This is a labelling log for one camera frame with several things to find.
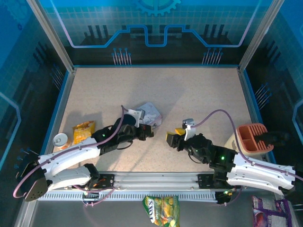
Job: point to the small tin can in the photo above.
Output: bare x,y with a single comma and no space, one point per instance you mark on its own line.
60,139

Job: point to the green yellow candy bag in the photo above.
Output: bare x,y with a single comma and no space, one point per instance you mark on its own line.
162,211

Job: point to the aluminium frame post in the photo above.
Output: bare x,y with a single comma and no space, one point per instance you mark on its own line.
259,35
50,35

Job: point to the yellow snack bag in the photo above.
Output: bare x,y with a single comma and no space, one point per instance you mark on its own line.
82,132

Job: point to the beige and orange utensil holder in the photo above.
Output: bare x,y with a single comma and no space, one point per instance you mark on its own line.
248,139

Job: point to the purple snack bag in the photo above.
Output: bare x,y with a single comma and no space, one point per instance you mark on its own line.
270,212

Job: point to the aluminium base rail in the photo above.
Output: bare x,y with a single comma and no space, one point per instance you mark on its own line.
154,180

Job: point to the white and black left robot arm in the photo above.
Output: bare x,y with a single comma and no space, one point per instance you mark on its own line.
71,153

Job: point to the aluminium table edge rail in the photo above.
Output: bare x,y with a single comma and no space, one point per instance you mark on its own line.
250,104
63,104

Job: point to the yellow padlock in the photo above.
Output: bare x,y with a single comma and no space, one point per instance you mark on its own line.
171,135

